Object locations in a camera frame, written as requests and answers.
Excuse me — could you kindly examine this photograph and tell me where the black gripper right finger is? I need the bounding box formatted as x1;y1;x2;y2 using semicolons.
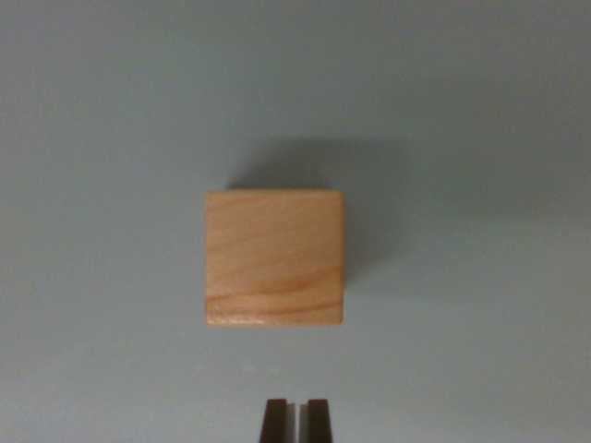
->
299;399;335;443

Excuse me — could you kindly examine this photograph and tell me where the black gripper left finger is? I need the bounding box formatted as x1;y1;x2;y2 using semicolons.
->
259;399;297;443

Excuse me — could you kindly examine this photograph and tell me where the wooden cube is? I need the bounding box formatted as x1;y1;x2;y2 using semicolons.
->
203;188;346;329

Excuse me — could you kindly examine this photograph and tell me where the white plastic tray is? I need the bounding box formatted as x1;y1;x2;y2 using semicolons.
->
0;0;591;443

